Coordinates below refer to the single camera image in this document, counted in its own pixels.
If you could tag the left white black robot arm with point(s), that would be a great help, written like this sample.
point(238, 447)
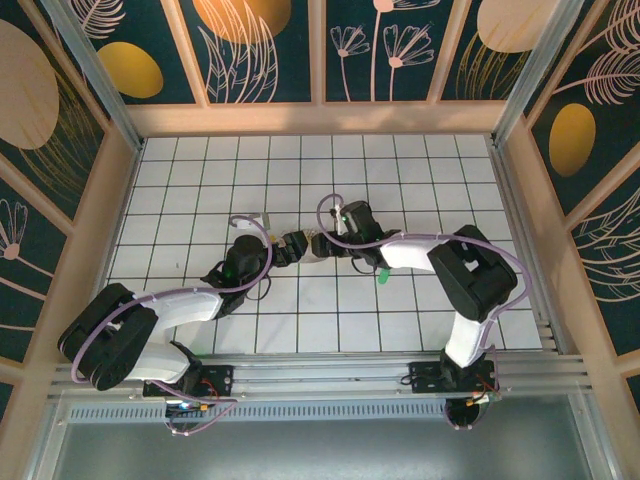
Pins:
point(190, 306)

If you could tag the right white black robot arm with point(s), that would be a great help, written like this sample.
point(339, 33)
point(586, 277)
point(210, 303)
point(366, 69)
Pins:
point(410, 256)

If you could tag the grey metal panel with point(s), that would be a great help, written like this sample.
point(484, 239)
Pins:
point(320, 450)

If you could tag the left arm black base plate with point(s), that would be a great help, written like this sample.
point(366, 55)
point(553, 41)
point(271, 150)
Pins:
point(220, 376)

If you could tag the long aluminium mounting rail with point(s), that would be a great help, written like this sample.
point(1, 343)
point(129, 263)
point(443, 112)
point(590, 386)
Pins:
point(320, 372)

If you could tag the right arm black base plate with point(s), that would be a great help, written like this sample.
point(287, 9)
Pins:
point(422, 376)

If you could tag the aluminium side rail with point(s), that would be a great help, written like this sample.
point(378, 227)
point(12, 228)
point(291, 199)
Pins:
point(522, 250)

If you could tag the aluminium corner post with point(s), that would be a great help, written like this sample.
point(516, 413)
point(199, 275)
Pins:
point(100, 85)
point(535, 65)

